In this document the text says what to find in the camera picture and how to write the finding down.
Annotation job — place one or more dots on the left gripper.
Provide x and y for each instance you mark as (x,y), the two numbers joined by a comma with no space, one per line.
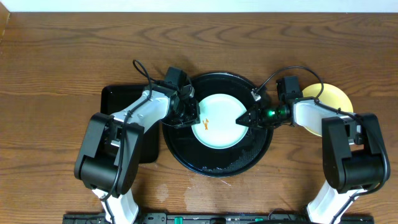
(191,118)

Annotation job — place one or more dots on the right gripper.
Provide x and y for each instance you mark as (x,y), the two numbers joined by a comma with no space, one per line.
(255,121)

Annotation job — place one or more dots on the mint plate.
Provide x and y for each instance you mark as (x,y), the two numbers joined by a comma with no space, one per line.
(221,110)

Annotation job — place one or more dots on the yellow plate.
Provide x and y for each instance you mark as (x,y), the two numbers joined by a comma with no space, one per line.
(331,96)

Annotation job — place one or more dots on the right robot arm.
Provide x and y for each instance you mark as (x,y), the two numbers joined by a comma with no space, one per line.
(354,156)

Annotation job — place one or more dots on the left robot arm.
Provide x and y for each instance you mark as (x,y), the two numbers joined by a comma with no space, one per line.
(108,159)

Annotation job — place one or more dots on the black round tray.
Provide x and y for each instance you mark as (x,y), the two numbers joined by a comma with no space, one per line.
(204,160)

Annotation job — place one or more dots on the black rectangular tray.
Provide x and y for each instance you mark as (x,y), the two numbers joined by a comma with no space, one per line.
(114,98)

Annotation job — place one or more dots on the ketchup stain on lower plate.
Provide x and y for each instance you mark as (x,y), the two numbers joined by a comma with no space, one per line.
(205,122)

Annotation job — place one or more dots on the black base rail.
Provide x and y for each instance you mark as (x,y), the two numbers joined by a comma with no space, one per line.
(163,218)

